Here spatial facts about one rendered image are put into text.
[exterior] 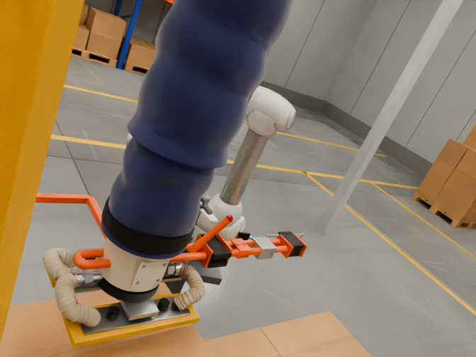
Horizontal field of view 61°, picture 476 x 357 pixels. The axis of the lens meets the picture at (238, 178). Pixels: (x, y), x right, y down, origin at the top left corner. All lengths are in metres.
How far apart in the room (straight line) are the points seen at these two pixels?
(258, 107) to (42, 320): 1.08
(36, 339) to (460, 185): 7.81
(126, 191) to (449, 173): 7.87
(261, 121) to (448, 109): 10.25
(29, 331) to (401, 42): 12.41
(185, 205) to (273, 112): 0.87
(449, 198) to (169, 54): 7.89
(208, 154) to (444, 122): 11.03
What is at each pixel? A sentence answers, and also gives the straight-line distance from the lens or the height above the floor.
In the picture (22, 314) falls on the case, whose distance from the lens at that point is 1.34.
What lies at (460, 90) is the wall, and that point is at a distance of 11.79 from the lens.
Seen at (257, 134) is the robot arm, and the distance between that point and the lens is 1.74.
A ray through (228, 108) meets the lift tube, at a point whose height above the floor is 1.74.
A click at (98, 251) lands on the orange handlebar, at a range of 1.06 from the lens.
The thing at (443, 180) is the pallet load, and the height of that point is 0.61.
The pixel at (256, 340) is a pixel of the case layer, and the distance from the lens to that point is 2.16.
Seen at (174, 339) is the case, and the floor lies 0.95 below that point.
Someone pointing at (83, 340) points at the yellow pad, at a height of 1.16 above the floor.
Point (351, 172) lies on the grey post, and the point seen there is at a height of 0.83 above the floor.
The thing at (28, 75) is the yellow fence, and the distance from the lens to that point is 0.31.
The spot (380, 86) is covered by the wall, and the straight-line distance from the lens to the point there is 12.94.
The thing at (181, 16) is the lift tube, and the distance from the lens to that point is 0.81.
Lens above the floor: 1.91
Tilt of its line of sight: 21 degrees down
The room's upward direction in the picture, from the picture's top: 24 degrees clockwise
